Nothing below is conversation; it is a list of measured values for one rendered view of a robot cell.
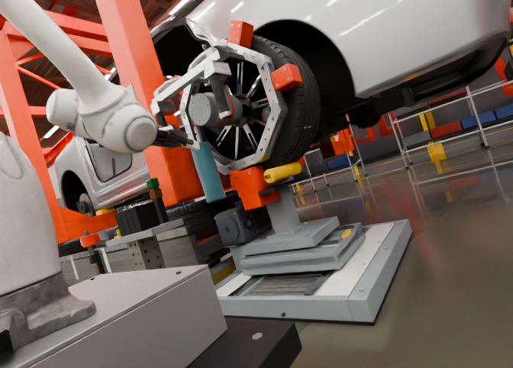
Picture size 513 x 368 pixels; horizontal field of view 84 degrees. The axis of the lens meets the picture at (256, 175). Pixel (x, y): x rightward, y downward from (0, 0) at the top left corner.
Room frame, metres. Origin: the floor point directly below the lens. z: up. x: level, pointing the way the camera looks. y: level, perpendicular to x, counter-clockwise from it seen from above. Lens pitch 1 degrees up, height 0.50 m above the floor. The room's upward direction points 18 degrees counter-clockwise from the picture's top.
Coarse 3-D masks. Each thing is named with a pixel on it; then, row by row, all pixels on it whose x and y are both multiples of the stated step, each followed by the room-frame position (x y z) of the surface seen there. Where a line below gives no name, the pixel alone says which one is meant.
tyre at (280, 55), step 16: (256, 48) 1.20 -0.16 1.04; (272, 48) 1.16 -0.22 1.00; (288, 48) 1.30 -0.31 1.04; (304, 64) 1.27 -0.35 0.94; (304, 80) 1.19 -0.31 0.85; (288, 96) 1.16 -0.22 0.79; (304, 96) 1.17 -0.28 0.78; (288, 112) 1.17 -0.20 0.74; (304, 112) 1.18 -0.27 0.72; (320, 112) 1.32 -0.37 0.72; (288, 128) 1.18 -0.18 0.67; (304, 128) 1.22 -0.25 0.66; (288, 144) 1.20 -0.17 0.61; (304, 144) 1.30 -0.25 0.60; (272, 160) 1.26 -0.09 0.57; (288, 160) 1.30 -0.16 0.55
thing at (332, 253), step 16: (352, 224) 1.41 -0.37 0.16; (336, 240) 1.17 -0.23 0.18; (352, 240) 1.25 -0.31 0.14; (256, 256) 1.40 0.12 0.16; (272, 256) 1.34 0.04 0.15; (288, 256) 1.23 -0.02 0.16; (304, 256) 1.18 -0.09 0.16; (320, 256) 1.14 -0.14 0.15; (336, 256) 1.10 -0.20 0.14; (256, 272) 1.34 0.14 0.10; (272, 272) 1.29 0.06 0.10; (288, 272) 1.24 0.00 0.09
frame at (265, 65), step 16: (240, 48) 1.15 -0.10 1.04; (256, 64) 1.12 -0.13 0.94; (272, 64) 1.13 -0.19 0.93; (272, 96) 1.11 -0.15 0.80; (272, 112) 1.12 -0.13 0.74; (192, 128) 1.40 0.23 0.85; (272, 128) 1.13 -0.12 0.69; (272, 144) 1.20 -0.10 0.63; (224, 160) 1.37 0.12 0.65; (240, 160) 1.25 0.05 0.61; (256, 160) 1.20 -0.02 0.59
